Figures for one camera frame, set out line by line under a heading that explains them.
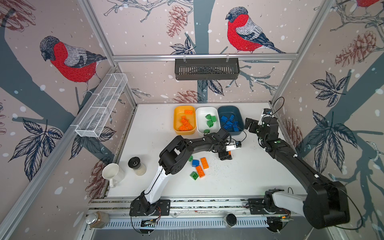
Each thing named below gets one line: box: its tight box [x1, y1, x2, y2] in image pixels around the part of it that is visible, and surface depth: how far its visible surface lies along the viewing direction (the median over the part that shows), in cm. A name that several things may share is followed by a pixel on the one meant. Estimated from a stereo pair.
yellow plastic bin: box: [173, 105, 196, 136], surface depth 109 cm
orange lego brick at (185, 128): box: [179, 124, 193, 131], surface depth 106 cm
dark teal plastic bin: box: [217, 105, 245, 136], surface depth 109 cm
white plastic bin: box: [196, 106, 221, 134], surface depth 110 cm
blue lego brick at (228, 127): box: [223, 124, 233, 130], surface depth 106 cm
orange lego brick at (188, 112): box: [184, 109, 194, 115], surface depth 116 cm
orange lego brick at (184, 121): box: [180, 115, 190, 127], surface depth 106 cm
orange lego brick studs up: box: [200, 157, 210, 170], surface depth 90 cm
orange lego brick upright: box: [196, 165, 206, 178], surface depth 87 cm
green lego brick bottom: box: [189, 171, 199, 181], surface depth 85 cm
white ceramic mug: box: [102, 163, 125, 188], surface depth 79 cm
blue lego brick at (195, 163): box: [192, 159, 200, 167], surface depth 89 cm
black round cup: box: [128, 156, 147, 176], surface depth 79 cm
